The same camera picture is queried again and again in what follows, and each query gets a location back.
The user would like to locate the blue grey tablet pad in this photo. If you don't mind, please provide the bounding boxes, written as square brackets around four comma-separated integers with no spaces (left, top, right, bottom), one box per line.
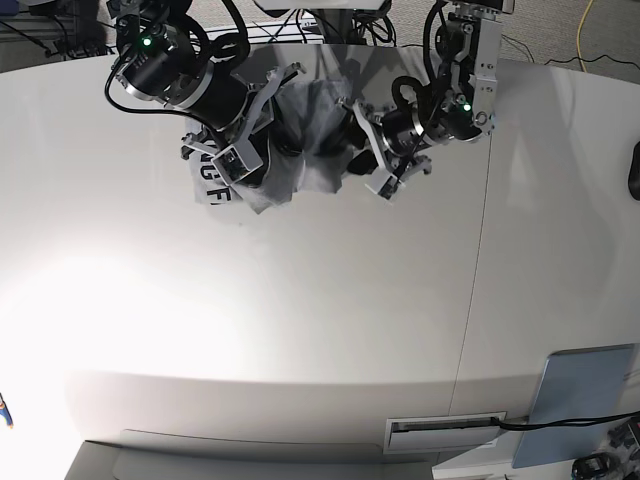
[511,344,635,469]

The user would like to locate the colourful tool at edge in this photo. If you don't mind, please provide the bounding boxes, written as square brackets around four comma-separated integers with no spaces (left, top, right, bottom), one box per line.
[0,395,14,429]

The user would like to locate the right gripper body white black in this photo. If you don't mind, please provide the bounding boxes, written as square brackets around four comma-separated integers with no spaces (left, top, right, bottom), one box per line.
[178,62,304,185]

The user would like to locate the black object right edge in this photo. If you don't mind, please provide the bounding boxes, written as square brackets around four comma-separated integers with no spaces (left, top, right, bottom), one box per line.
[627,143,640,202]

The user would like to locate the black device bottom right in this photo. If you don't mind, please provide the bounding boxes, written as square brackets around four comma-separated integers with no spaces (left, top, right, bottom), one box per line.
[571,452,620,480]

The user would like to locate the grey T-shirt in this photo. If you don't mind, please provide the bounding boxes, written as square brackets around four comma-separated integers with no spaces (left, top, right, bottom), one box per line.
[187,79,356,214]

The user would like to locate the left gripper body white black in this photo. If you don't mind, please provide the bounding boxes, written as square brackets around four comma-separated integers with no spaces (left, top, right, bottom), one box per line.
[337,97,432,200]

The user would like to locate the white cable slot tray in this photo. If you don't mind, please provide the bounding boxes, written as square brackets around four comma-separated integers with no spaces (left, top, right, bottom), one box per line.
[383,412,506,455]

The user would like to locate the central camera mount stand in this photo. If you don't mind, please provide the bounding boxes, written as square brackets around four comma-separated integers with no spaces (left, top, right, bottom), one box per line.
[254,0,392,45]

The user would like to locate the black cable on table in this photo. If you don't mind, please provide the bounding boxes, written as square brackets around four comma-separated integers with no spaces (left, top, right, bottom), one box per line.
[489,412,640,432]

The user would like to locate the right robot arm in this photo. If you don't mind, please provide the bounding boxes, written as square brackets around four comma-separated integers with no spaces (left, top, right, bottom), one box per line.
[104,1,304,188]

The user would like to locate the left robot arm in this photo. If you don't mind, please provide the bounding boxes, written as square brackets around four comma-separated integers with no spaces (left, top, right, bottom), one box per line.
[319,1,515,201]

